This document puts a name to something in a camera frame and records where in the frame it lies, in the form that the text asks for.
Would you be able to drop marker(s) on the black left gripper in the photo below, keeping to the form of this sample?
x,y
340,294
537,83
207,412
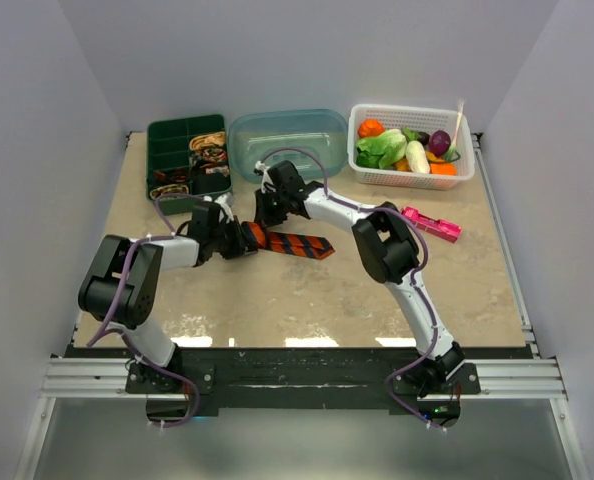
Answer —
x,y
242,246

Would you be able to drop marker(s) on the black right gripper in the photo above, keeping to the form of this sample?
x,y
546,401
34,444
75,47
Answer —
x,y
262,215

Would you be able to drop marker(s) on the orange navy striped tie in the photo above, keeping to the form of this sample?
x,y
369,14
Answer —
x,y
298,245

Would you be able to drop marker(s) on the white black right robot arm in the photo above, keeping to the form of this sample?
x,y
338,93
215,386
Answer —
x,y
391,252

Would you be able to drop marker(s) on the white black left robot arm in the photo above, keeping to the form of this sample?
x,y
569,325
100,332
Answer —
x,y
119,289

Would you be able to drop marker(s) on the teal translucent plastic tub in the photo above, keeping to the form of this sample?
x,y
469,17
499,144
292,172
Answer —
x,y
313,140

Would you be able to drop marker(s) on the rolled dark patterned tie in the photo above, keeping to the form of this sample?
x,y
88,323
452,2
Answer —
x,y
201,162

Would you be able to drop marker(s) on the rolled patterned tie top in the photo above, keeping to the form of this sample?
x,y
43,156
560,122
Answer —
x,y
210,140

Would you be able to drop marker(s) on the rolled floral tie front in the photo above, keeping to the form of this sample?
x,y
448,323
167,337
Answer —
x,y
168,189

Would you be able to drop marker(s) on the rolled red brown tie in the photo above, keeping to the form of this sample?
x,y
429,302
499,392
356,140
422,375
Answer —
x,y
171,176

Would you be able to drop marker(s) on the orange toy pumpkin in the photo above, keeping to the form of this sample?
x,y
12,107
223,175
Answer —
x,y
370,128

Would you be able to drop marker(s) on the green toy lettuce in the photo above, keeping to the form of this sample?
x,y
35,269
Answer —
x,y
381,151

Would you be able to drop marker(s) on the white perforated plastic basket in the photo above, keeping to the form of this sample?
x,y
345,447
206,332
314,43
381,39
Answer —
x,y
408,119

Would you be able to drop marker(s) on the yellow toy pepper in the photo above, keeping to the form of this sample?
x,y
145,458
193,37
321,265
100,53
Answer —
x,y
402,165

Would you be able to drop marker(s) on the green compartment organizer box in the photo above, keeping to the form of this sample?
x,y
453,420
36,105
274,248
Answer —
x,y
168,148

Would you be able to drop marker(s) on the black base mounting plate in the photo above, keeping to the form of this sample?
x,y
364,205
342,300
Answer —
x,y
303,378

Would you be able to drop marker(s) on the white toy radish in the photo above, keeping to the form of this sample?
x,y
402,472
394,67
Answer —
x,y
416,157

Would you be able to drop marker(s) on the dark purple toy eggplant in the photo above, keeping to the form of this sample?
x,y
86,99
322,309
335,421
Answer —
x,y
421,137

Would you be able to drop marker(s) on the pink rectangular box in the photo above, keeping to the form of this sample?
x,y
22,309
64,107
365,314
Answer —
x,y
437,227

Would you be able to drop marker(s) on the purple toy onion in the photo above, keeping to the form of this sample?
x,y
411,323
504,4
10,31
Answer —
x,y
439,143

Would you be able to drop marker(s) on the orange toy carrot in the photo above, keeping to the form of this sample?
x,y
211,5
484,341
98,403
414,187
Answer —
x,y
443,168

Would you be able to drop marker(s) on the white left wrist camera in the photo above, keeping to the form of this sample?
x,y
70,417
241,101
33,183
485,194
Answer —
x,y
225,202

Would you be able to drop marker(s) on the aluminium frame rail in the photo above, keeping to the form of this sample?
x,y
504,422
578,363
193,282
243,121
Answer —
x,y
304,414

